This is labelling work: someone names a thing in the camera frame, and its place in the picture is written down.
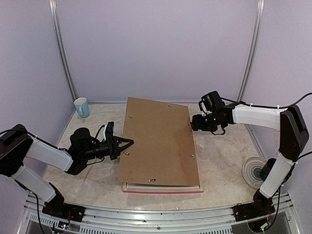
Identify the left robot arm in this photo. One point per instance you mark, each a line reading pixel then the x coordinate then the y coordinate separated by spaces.
pixel 17 144

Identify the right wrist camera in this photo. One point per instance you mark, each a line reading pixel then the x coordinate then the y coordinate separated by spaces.
pixel 202 108

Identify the left aluminium corner post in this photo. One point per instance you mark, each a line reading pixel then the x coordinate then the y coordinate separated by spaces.
pixel 61 49

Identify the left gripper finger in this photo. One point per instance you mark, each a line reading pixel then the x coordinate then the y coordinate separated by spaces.
pixel 123 143
pixel 119 149

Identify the front aluminium rail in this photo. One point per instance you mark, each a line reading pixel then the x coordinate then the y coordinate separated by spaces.
pixel 97 220

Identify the aluminium corner post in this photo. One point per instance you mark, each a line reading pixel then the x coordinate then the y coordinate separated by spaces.
pixel 252 49
pixel 61 49

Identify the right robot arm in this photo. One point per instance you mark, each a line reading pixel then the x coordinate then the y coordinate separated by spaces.
pixel 217 112

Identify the brown cardboard backing board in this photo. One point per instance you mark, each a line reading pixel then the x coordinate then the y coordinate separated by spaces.
pixel 163 152

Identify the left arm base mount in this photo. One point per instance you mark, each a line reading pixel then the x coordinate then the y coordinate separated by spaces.
pixel 58 208

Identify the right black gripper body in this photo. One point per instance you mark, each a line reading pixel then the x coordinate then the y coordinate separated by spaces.
pixel 210 124

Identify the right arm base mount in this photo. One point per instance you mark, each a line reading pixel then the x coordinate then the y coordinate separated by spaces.
pixel 260 206

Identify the light blue mug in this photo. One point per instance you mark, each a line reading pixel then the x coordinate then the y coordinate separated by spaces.
pixel 81 106

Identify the pink wooden picture frame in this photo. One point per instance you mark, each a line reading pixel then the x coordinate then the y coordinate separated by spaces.
pixel 162 192

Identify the right aluminium corner post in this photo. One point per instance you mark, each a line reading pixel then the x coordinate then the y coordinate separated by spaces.
pixel 252 49

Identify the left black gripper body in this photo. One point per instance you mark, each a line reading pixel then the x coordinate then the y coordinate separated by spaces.
pixel 107 149

